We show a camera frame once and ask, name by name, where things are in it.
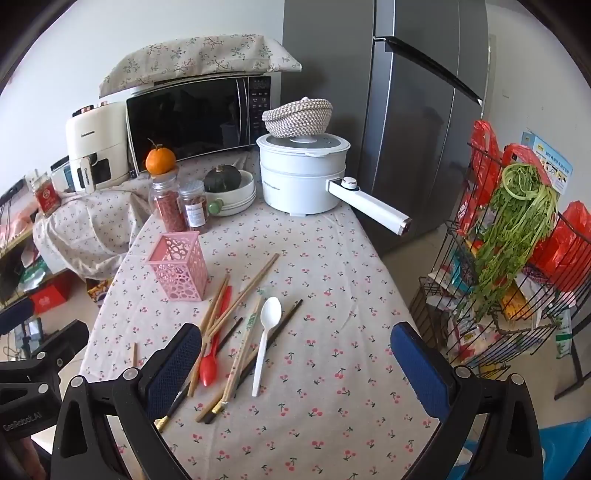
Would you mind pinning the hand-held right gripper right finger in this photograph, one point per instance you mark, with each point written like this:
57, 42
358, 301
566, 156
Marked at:
418, 369

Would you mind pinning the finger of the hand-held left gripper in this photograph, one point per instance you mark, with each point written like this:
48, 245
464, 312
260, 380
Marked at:
16, 316
69, 338

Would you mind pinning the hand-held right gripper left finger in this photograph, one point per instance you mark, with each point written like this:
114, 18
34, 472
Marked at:
178, 364

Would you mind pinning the red plastic spoon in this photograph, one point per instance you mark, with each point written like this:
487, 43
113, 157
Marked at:
207, 368

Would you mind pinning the green print bamboo chopstick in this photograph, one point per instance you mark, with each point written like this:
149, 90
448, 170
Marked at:
244, 341

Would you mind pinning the brown wooden chopstick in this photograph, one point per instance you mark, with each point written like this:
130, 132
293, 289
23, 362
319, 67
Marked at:
220, 305

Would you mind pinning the pink perforated utensil holder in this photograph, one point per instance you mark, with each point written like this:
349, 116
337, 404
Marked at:
184, 277

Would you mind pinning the white plastic spoon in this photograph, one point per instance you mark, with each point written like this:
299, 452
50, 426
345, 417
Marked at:
271, 310

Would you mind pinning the red cardboard box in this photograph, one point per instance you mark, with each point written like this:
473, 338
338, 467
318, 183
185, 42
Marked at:
51, 296

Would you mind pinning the short wooden stick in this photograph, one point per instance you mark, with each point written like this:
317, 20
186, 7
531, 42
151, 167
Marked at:
134, 355

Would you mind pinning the cherry print tablecloth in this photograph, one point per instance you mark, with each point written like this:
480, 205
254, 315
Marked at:
323, 323

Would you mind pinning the small floral draped cloth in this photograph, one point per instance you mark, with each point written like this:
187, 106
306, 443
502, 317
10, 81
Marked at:
92, 230

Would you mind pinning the red label tin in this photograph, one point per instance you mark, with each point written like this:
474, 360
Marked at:
46, 198

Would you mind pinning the small white blue box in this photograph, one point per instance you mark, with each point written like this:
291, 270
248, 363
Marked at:
60, 173

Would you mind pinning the glass spice jar white label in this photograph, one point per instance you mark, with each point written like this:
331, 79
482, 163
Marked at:
194, 212

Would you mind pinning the glass jar of goji berries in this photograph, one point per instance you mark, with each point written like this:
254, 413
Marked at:
168, 207

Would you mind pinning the blue plastic bin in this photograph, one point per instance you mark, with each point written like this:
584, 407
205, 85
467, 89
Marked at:
554, 454

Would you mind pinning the bunch of green vegetables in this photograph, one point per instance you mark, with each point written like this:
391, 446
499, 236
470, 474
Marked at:
517, 217

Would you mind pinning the dark green squash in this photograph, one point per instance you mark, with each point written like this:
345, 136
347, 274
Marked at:
221, 180

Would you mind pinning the red plastic bag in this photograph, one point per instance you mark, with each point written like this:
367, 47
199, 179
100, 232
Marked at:
482, 138
521, 154
563, 240

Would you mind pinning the orange fruit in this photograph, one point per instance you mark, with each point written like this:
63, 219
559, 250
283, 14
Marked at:
160, 161

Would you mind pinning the white air fryer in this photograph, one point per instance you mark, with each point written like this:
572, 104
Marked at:
97, 134

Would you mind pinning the white electric cooking pot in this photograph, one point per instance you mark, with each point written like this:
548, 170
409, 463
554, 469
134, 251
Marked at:
295, 184

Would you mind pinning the grey refrigerator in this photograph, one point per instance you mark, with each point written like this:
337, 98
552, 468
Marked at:
415, 138

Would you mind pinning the black door microwave oven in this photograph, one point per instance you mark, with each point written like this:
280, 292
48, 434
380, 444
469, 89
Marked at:
184, 120

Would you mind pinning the floral microwave cover cloth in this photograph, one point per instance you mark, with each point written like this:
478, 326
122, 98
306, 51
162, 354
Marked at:
198, 55

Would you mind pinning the wall poster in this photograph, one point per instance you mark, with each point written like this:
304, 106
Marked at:
559, 176

